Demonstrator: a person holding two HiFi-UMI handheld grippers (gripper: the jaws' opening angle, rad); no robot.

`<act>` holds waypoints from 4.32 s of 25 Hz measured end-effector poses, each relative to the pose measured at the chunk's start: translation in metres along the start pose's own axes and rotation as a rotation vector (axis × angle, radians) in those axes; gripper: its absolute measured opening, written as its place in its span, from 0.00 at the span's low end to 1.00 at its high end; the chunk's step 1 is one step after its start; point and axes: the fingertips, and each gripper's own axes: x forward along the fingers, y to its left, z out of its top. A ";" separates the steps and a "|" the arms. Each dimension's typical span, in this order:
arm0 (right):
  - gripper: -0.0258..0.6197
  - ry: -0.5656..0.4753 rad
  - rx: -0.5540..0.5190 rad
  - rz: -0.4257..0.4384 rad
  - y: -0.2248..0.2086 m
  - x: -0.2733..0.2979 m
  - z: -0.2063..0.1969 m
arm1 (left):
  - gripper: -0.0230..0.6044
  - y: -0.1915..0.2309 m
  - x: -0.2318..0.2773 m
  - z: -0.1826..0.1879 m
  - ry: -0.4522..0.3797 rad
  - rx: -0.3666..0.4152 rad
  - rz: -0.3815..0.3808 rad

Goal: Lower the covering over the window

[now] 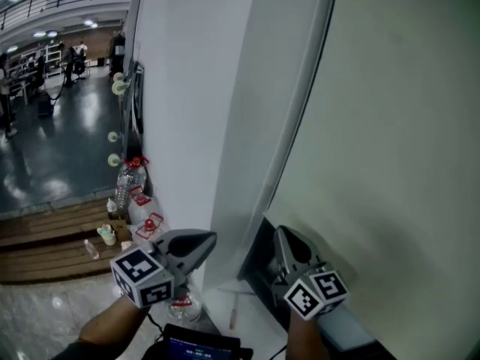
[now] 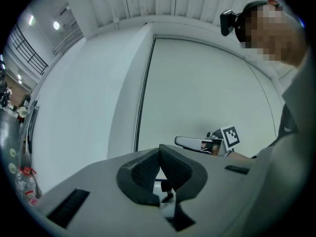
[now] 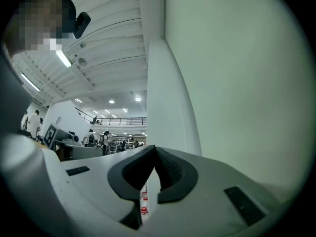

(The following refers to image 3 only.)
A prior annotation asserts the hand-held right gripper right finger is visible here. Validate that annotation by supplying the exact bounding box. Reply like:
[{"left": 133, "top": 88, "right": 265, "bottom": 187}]
[{"left": 144, "top": 146, "right": 284, "bottom": 237}]

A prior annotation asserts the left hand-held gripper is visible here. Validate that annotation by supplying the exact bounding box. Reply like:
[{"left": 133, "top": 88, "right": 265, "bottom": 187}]
[{"left": 43, "top": 122, "right": 104, "bottom": 160}]

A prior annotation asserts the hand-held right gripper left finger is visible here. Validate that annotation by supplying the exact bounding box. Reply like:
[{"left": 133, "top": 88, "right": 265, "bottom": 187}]
[{"left": 49, "top": 145, "right": 156, "bottom": 232}]

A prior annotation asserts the black balcony railing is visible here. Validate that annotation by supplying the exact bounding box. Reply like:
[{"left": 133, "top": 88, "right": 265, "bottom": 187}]
[{"left": 75, "top": 107, "right": 148, "bottom": 126}]

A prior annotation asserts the group of ceiling lights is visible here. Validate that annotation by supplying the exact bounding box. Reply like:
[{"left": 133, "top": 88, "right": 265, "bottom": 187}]
[{"left": 74, "top": 96, "right": 146, "bottom": 119}]

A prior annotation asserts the fluorescent tube light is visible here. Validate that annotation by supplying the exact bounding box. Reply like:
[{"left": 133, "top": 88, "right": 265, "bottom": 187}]
[
  {"left": 55, "top": 49, "right": 73, "bottom": 68},
  {"left": 20, "top": 72, "right": 40, "bottom": 92}
]

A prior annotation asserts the person's dark grey shirt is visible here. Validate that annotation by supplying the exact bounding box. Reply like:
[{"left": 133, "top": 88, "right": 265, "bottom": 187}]
[{"left": 0, "top": 43, "right": 34, "bottom": 138}]

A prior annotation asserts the person's head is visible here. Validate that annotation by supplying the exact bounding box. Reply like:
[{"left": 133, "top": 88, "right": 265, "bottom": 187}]
[{"left": 3, "top": 0, "right": 77, "bottom": 58}]

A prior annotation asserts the black head-mounted camera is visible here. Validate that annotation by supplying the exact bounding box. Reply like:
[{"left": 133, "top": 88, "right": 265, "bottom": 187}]
[{"left": 73, "top": 11, "right": 91, "bottom": 40}]

